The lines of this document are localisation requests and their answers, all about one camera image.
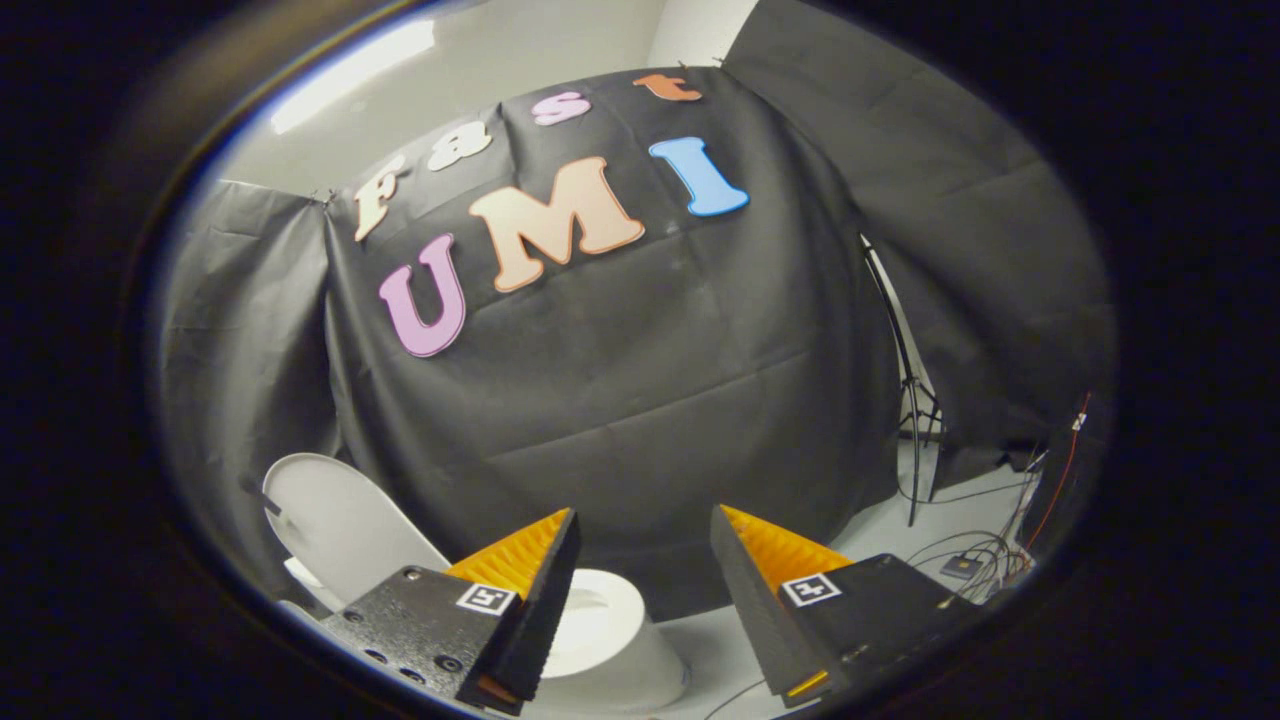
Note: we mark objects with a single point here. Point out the white ceramic toilet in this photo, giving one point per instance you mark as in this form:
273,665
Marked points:
650,670

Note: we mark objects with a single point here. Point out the white toilet lid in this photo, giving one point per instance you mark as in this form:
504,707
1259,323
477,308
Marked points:
340,520

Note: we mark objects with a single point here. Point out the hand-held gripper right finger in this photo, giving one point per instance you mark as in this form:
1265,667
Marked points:
750,610

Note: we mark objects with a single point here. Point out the small black power adapter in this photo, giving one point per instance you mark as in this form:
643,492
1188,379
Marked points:
960,567

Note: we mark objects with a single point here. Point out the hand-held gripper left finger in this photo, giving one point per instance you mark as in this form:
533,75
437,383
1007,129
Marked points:
545,610

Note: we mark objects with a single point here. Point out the black backdrop cloth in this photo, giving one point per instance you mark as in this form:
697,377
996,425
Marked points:
650,400

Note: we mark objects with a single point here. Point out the white toilet seat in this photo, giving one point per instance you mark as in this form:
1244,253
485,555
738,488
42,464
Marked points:
625,610

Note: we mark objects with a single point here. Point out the black leaning board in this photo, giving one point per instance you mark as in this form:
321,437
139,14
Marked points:
1065,480

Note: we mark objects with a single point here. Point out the black tripod light stand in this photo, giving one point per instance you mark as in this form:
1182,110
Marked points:
912,420

